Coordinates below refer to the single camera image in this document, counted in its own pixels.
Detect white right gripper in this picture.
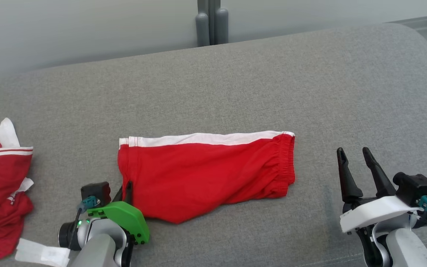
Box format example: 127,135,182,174
336,146,424,234

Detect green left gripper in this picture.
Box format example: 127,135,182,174
86,181,150,245

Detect red shorts white stripe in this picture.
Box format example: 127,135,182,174
117,131,297,224

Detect left cable with teal connector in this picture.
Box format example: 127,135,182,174
67,195,100,250

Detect white tape on left cable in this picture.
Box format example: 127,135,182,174
15,238,71,267

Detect grey metal wall rail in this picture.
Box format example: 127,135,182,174
386,13,427,31

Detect grey double partition post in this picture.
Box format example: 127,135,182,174
195,0,229,47

